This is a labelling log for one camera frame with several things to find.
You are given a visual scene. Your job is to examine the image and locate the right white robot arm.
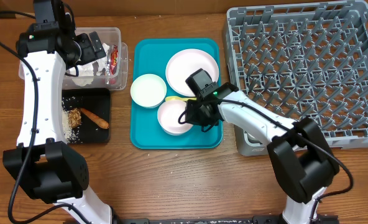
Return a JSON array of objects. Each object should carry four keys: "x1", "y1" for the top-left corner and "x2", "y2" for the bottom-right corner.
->
[{"x1": 178, "y1": 83, "x2": 354, "y2": 223}]

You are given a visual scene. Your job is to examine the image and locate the white napkin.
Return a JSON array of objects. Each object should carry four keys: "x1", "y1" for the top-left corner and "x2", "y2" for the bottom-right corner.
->
[{"x1": 72, "y1": 43, "x2": 111, "y2": 88}]

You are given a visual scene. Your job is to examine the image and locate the orange carrot piece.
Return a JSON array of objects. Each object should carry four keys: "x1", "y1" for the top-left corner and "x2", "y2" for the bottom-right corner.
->
[{"x1": 80, "y1": 108, "x2": 109, "y2": 129}]

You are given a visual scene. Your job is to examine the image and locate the large white plate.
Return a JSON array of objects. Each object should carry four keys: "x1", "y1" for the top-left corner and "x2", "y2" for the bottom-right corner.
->
[{"x1": 165, "y1": 49, "x2": 219, "y2": 97}]

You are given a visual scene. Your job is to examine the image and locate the black tray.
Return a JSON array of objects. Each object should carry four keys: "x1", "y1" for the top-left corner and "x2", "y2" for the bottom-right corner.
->
[{"x1": 62, "y1": 88, "x2": 111, "y2": 144}]

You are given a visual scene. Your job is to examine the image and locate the grey dishwasher rack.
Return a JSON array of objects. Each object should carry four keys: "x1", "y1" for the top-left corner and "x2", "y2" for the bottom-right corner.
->
[{"x1": 223, "y1": 0, "x2": 368, "y2": 157}]

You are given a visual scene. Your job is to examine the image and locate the yellow plastic spoon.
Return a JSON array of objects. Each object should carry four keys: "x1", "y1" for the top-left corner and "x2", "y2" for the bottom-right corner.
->
[{"x1": 165, "y1": 96, "x2": 196, "y2": 102}]

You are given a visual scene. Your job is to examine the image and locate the white green bowl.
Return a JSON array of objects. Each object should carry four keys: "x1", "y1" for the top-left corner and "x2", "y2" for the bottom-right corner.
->
[{"x1": 130, "y1": 74, "x2": 167, "y2": 108}]

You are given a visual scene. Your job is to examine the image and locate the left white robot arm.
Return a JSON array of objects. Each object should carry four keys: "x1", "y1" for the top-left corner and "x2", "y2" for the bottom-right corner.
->
[{"x1": 2, "y1": 1, "x2": 119, "y2": 223}]

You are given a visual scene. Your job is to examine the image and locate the clear plastic bin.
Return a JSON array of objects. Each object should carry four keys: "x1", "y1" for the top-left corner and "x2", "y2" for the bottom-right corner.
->
[{"x1": 19, "y1": 27, "x2": 128, "y2": 90}]

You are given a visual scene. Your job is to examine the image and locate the red ketchup packet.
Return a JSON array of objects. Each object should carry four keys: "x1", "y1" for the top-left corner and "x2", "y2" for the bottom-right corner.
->
[{"x1": 106, "y1": 45, "x2": 119, "y2": 85}]

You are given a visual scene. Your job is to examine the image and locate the small pink bowl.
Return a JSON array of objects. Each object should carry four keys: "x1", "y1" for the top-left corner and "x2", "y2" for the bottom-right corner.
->
[{"x1": 157, "y1": 100, "x2": 193, "y2": 136}]

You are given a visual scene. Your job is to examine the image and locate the spilled rice grains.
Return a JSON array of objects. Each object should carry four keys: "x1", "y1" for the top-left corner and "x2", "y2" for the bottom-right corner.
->
[{"x1": 62, "y1": 99, "x2": 78, "y2": 143}]

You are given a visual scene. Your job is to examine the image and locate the brown food chunk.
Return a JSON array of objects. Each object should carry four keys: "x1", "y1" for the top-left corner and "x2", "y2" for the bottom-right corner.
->
[{"x1": 68, "y1": 108, "x2": 81, "y2": 129}]

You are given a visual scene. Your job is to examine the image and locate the teal serving tray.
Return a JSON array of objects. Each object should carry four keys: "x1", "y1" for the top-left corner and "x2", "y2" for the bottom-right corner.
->
[{"x1": 130, "y1": 38, "x2": 223, "y2": 150}]

